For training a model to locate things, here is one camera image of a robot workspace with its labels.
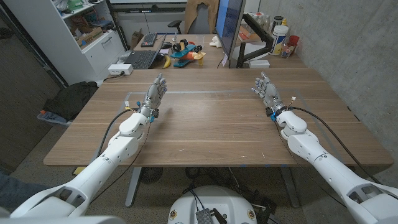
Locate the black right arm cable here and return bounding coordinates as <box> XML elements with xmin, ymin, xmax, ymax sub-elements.
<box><xmin>290</xmin><ymin>105</ymin><xmax>382</xmax><ymax>185</ymax></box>

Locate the white robot chest edge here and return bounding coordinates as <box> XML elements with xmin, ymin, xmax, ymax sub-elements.
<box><xmin>0</xmin><ymin>215</ymin><xmax>127</xmax><ymax>224</ymax></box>

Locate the brown jacket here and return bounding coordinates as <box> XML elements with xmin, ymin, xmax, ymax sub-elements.
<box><xmin>184</xmin><ymin>0</ymin><xmax>220</xmax><ymax>34</ymax></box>

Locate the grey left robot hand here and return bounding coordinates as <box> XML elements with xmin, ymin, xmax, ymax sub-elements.
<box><xmin>137</xmin><ymin>73</ymin><xmax>168</xmax><ymax>118</ymax></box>

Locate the black keyboard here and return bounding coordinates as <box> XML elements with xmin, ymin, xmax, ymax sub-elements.
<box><xmin>140</xmin><ymin>32</ymin><xmax>158</xmax><ymax>48</ymax></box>

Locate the grey office chair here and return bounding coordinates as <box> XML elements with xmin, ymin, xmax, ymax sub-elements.
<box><xmin>167</xmin><ymin>2</ymin><xmax>212</xmax><ymax>35</ymax></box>

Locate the grey finned module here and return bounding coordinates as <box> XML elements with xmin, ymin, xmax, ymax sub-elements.
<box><xmin>195</xmin><ymin>208</ymin><xmax>215</xmax><ymax>224</ymax></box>

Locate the white power strip box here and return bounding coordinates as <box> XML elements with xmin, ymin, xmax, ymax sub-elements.
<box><xmin>108</xmin><ymin>63</ymin><xmax>134</xmax><ymax>76</ymax></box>

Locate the black laptop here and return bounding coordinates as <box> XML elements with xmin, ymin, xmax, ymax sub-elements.
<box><xmin>124</xmin><ymin>33</ymin><xmax>167</xmax><ymax>70</ymax></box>

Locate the dark jar with black lid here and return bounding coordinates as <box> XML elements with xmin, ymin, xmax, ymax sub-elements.
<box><xmin>272</xmin><ymin>15</ymin><xmax>284</xmax><ymax>32</ymax></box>

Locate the white crumpled object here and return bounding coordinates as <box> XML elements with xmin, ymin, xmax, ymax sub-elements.
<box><xmin>208</xmin><ymin>35</ymin><xmax>222</xmax><ymax>49</ymax></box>

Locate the black bag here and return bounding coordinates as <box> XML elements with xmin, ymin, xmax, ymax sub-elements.
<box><xmin>42</xmin><ymin>81</ymin><xmax>99</xmax><ymax>122</ymax></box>

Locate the white canister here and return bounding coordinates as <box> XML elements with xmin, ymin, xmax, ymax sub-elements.
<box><xmin>269</xmin><ymin>24</ymin><xmax>289</xmax><ymax>57</ymax></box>

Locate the small glass jar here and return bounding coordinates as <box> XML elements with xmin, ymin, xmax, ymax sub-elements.
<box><xmin>280</xmin><ymin>43</ymin><xmax>295</xmax><ymax>59</ymax></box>

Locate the white shelf cabinet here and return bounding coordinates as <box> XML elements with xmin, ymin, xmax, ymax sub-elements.
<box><xmin>2</xmin><ymin>0</ymin><xmax>127</xmax><ymax>85</ymax></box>

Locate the blue jeans leg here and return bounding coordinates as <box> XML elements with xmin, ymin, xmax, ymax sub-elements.
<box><xmin>0</xmin><ymin>172</ymin><xmax>50</xmax><ymax>213</ymax></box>

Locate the black round fan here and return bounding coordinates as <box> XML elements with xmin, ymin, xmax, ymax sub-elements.
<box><xmin>139</xmin><ymin>167</ymin><xmax>164</xmax><ymax>184</ymax></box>

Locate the grey table leg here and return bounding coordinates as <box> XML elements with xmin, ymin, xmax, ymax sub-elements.
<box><xmin>124</xmin><ymin>167</ymin><xmax>142</xmax><ymax>208</ymax></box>
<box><xmin>279</xmin><ymin>166</ymin><xmax>301</xmax><ymax>208</ymax></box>

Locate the small white box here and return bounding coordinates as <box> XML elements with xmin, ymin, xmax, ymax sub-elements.
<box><xmin>248</xmin><ymin>58</ymin><xmax>271</xmax><ymax>69</ymax></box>

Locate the large computer monitor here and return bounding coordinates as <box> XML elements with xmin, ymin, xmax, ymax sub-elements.
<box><xmin>215</xmin><ymin>0</ymin><xmax>246</xmax><ymax>60</ymax></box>

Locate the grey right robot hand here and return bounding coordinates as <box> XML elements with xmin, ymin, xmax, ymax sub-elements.
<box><xmin>251</xmin><ymin>71</ymin><xmax>289</xmax><ymax>114</ymax></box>

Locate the black floor cable bundle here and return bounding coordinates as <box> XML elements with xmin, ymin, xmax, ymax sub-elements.
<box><xmin>183</xmin><ymin>167</ymin><xmax>277</xmax><ymax>224</ymax></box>

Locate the red cup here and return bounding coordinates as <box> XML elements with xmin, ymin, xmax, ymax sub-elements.
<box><xmin>287</xmin><ymin>35</ymin><xmax>300</xmax><ymax>52</ymax></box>

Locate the cardboard box with print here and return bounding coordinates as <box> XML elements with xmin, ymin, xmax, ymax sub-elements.
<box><xmin>76</xmin><ymin>26</ymin><xmax>104</xmax><ymax>47</ymax></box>

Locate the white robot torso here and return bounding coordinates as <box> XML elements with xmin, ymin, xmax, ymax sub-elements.
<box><xmin>167</xmin><ymin>185</ymin><xmax>258</xmax><ymax>224</ymax></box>

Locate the teal orange toy plane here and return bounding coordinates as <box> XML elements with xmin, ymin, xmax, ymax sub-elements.
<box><xmin>170</xmin><ymin>39</ymin><xmax>206</xmax><ymax>68</ymax></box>

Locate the plain cardboard box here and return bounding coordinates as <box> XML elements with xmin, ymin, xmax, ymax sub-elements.
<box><xmin>129</xmin><ymin>29</ymin><xmax>144</xmax><ymax>49</ymax></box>

